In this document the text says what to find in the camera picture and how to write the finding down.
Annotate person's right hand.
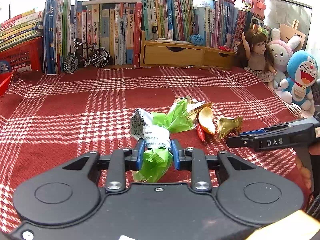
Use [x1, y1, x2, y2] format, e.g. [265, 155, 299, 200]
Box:
[294, 142, 319, 194]

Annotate pink white bunny plush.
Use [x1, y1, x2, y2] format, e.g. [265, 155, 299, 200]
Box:
[268, 28, 301, 89]

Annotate red plaid tablecloth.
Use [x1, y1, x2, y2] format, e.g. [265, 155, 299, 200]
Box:
[0, 65, 313, 233]

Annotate brown haired doll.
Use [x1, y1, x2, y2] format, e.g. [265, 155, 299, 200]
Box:
[237, 29, 277, 90]

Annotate stack of flat books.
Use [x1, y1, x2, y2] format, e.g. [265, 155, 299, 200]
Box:
[0, 9, 44, 51]

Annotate white coiled cable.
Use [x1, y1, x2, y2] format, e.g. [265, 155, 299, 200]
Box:
[274, 90, 304, 118]

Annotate wooden drawer desk organizer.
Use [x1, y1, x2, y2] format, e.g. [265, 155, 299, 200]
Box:
[140, 31, 236, 69]

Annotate blue Doraemon plush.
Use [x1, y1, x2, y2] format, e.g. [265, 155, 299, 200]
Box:
[280, 50, 318, 111]

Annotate miniature black bicycle model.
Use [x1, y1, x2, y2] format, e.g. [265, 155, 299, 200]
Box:
[62, 39, 113, 74]

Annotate blue yarn rose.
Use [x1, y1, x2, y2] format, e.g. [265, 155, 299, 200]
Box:
[188, 34, 204, 46]

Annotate books on wooden organizer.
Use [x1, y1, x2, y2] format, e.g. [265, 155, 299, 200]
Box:
[142, 0, 252, 51]

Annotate green white wrapper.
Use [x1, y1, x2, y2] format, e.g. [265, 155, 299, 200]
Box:
[130, 96, 196, 183]

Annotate orange gold foil wrapper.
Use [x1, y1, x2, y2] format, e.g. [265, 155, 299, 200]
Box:
[193, 102, 216, 135]

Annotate red plastic crate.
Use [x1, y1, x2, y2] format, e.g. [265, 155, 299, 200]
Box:
[1, 37, 42, 72]

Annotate row of upright books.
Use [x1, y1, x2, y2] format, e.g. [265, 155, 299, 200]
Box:
[42, 0, 142, 74]

